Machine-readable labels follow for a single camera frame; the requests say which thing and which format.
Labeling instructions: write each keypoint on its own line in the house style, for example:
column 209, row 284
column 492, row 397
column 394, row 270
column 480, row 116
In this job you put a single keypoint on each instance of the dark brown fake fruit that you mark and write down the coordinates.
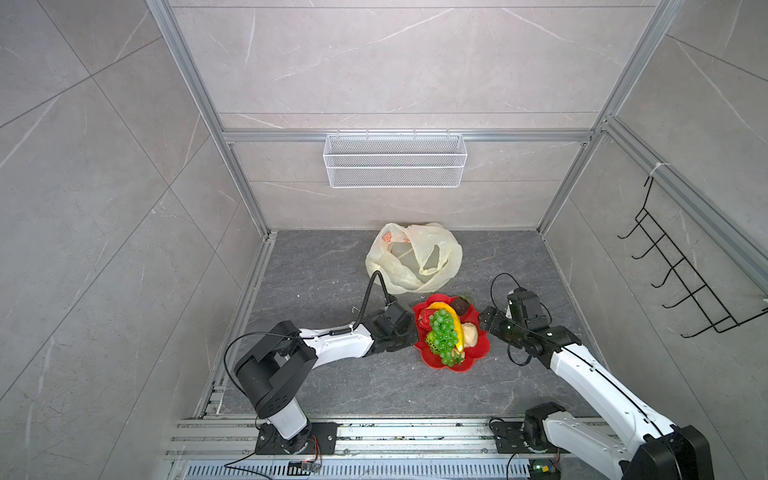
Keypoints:
column 460, row 305

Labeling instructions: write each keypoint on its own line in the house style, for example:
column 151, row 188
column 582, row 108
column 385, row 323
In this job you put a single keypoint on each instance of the red flower-shaped plastic bowl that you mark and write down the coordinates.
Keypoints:
column 471, row 354

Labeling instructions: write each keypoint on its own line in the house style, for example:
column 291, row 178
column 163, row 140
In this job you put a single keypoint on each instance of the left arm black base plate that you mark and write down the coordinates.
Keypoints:
column 315, row 438

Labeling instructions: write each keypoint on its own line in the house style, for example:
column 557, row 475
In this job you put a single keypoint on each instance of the red fake fruit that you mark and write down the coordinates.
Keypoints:
column 424, row 319

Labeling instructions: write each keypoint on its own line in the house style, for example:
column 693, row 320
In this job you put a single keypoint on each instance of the black wire hook rack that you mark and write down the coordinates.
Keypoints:
column 679, row 266

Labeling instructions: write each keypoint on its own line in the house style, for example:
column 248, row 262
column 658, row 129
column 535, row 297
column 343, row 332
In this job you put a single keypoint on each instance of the white wire mesh basket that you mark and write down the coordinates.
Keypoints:
column 359, row 161

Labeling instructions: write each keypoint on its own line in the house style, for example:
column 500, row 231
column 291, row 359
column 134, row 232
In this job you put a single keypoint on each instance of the beige fake fruit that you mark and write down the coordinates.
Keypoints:
column 470, row 335

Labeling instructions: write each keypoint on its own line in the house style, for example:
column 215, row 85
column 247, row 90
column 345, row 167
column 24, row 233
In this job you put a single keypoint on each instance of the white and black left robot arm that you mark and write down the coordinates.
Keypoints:
column 272, row 372

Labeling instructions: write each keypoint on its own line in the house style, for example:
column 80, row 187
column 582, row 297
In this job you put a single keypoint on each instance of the aluminium rail base frame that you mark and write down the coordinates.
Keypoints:
column 366, row 448

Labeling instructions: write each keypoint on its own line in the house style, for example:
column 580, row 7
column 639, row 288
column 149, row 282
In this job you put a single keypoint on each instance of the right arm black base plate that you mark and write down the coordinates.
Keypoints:
column 521, row 437

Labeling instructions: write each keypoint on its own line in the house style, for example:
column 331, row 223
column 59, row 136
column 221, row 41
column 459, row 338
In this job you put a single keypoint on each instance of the yellow fake banana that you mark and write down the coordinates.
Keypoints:
column 446, row 323

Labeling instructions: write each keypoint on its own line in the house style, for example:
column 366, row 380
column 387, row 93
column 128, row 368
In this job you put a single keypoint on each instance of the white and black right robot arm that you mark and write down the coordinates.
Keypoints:
column 644, row 444

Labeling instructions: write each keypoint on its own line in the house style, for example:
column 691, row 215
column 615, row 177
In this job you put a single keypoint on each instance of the cream plastic bag orange print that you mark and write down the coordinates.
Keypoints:
column 415, row 259

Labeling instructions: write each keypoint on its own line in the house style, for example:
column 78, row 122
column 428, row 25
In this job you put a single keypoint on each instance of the green fake vegetable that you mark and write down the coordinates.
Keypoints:
column 448, row 355

